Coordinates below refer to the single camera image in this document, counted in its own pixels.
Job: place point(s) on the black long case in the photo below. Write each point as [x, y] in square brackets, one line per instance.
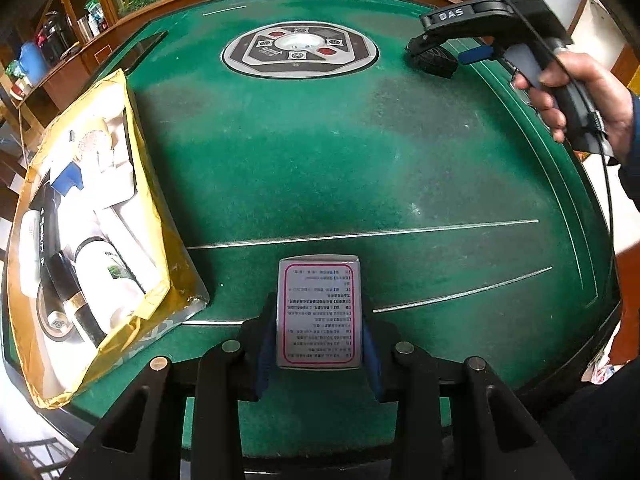
[42, 225]

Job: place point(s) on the person's right hand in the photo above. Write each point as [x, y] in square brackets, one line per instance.
[612, 105]

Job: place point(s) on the yellow cardboard box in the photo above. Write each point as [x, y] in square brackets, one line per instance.
[145, 185]

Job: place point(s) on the white long carton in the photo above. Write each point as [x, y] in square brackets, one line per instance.
[130, 245]

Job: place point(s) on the white bottle green label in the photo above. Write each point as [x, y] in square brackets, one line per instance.
[107, 265]

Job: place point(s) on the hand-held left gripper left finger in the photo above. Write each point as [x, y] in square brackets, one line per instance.
[265, 360]

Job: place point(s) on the blue white small box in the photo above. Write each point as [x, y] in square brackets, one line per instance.
[67, 178]

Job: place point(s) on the white tube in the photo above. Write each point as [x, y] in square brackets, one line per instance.
[30, 242]

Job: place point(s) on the white charger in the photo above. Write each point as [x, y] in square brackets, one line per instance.
[112, 180]

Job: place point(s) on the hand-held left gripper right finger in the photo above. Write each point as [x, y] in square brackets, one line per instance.
[372, 360]

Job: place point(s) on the steel cup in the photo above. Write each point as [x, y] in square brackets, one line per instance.
[85, 29]

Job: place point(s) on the person's dark blue clothing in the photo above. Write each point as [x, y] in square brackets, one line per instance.
[600, 420]

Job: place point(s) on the black bottle gold band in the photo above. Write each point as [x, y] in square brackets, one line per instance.
[75, 305]

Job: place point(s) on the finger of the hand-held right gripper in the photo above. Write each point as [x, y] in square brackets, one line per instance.
[440, 38]
[475, 55]

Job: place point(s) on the black chair frame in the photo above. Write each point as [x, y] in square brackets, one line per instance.
[35, 457]

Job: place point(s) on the small silver medicine box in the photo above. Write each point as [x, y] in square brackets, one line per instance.
[320, 310]

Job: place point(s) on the person's right forearm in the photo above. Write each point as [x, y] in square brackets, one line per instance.
[632, 175]

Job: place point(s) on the round table control panel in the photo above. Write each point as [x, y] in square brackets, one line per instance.
[300, 52]

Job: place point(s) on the round white speckled lid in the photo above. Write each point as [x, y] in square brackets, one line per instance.
[92, 143]

